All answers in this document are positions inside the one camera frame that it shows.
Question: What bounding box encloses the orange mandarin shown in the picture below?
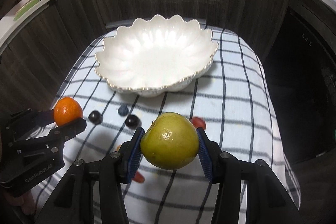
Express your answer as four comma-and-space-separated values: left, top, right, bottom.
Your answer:
53, 97, 83, 126

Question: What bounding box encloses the dark grape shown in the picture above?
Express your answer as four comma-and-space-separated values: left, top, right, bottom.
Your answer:
88, 110, 103, 125

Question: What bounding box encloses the blueberry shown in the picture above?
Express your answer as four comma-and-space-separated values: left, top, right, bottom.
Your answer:
117, 105, 129, 117

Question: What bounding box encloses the red grape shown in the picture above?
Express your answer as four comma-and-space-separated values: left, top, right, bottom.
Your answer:
132, 171, 145, 183
190, 117, 206, 130

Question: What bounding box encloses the dark plum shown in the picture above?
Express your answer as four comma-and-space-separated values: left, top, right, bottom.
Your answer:
125, 114, 140, 130

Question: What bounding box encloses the left hand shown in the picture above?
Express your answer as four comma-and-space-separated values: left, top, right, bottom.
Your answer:
4, 190, 35, 215

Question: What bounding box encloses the blue checked white cloth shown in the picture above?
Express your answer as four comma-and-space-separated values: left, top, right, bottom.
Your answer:
37, 15, 302, 223

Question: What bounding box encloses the white scalloped ceramic bowl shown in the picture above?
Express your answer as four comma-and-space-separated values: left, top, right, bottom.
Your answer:
95, 15, 219, 97

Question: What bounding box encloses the dark built-in oven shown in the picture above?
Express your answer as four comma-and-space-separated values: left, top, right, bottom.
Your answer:
263, 8, 335, 164

